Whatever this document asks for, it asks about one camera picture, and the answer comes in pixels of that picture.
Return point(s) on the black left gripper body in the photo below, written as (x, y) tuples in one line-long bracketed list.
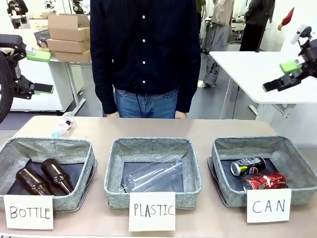
[(12, 44)]

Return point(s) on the left gripper green finger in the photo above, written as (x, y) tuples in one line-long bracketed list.
[(39, 56), (43, 88)]

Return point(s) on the right gripper green finger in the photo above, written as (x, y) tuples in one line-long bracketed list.
[(275, 85), (288, 66)]

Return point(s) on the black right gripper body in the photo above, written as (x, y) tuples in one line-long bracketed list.
[(309, 57)]

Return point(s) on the brown glass bottle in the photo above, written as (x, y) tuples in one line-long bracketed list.
[(27, 178), (53, 169)]

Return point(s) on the black Pepsi can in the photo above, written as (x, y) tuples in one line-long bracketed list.
[(252, 164)]

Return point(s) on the crushed red can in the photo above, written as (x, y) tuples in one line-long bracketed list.
[(267, 181)]

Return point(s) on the clear plastic bottle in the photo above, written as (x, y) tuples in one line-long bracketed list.
[(153, 173), (64, 125)]

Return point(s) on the person's right forearm navy sleeve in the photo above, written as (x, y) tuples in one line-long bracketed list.
[(101, 86)]

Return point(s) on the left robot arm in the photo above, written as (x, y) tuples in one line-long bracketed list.
[(5, 86)]

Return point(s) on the person's left forearm navy sleeve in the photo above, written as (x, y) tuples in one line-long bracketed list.
[(189, 86)]

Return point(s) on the black patterned storage basket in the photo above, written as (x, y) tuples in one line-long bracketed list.
[(42, 34)]

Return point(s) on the grey fabric basket labelled bottle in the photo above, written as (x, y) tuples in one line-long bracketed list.
[(49, 147)]

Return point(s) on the grey fabric basket labelled can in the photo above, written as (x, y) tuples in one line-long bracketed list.
[(247, 146)]

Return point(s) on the white paper label CAN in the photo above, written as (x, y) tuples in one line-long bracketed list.
[(268, 205)]

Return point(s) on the grey fabric basket labelled plastic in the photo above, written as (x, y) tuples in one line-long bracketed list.
[(148, 148)]

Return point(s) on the person's right hand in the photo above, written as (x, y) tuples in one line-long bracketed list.
[(112, 115)]

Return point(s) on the person's left hand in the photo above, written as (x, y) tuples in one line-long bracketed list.
[(180, 115)]

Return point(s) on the white desk with cabinet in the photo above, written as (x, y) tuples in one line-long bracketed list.
[(57, 65)]

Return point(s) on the flat closed cardboard box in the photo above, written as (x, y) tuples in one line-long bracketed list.
[(74, 57), (67, 45)]

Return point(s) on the white office desk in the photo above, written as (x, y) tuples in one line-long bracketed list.
[(247, 69)]

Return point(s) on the white printed carton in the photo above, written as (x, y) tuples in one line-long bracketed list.
[(38, 24)]

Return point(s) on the open cardboard box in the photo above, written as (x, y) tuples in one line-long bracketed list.
[(67, 33)]

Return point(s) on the bystander in black hoodie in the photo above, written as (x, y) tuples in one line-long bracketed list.
[(17, 6)]

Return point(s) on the crumpled clear plastic bottle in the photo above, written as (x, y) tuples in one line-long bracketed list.
[(64, 125)]

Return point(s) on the bystander in dark clothes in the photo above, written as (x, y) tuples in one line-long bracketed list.
[(255, 24)]

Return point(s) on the bystander in beige jacket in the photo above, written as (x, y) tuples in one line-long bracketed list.
[(220, 37)]

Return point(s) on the bystander in green top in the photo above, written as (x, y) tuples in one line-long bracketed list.
[(200, 6)]

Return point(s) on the person in navy shirt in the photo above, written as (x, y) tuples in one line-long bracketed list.
[(143, 29)]

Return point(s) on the white paper label BOTTLE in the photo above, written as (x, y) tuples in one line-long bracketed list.
[(28, 213)]

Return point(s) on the white paper label PLASTIC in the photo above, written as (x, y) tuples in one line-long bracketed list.
[(151, 210)]

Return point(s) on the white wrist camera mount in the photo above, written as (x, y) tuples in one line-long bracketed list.
[(298, 34)]

